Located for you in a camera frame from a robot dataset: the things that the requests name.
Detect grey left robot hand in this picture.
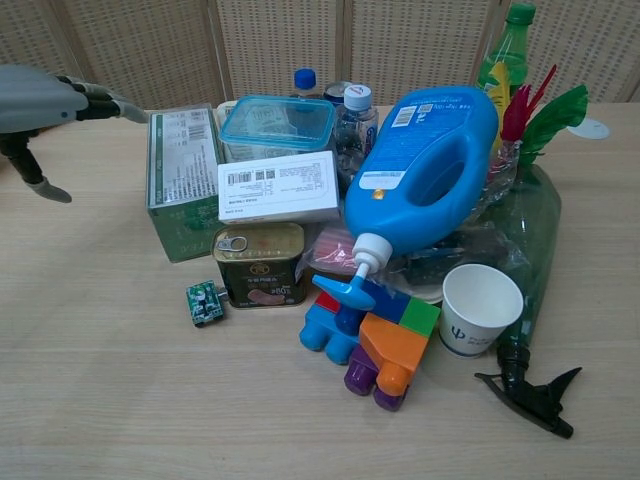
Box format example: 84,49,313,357
0,63,152,204

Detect green cardboard box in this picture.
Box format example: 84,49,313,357
145,103,224,265

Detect white cardboard box with barcodes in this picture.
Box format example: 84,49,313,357
217,150,342,225

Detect wooden lattice folding screen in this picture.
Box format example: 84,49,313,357
0,0,640,110

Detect white plastic tub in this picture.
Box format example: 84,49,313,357
216,98,239,127

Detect clear container with blue lid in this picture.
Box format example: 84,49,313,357
218,94,337,164

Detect small green circuit board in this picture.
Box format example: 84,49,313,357
185,280,230,329

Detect clear bottle with blue cap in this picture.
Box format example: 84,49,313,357
292,68,324,100

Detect luncheon meat tin can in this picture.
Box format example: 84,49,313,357
212,222,307,310

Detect blue and red drink can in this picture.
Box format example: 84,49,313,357
323,81,354,105

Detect clear water bottle white cap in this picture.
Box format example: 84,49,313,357
333,83,380,194

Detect pink striped plastic packet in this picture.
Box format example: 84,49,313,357
294,223,364,281

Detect blue detergent pump bottle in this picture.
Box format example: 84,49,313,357
312,85,500,311

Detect light blue toy block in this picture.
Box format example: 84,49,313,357
298,302,366,365

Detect dark blue toy block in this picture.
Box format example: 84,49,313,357
367,282,412,316

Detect purple toy block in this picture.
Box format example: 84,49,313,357
342,344,409,413

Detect clear plastic bag dark contents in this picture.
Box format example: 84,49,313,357
387,219,531,306

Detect orange toy block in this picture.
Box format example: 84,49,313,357
358,313,432,399

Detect green toy block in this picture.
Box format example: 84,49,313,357
399,297,442,340

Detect crinkled clear plastic wrap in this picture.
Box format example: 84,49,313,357
477,139,526,214

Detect green soda bottle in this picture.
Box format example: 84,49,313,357
474,2,537,151

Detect white paper cup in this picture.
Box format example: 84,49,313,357
438,263,525,360

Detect red and green feathers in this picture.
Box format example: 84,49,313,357
492,62,590,169

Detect green spray bottle black trigger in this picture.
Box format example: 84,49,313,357
473,162,584,440

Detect white round disc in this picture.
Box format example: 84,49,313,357
567,118,612,141

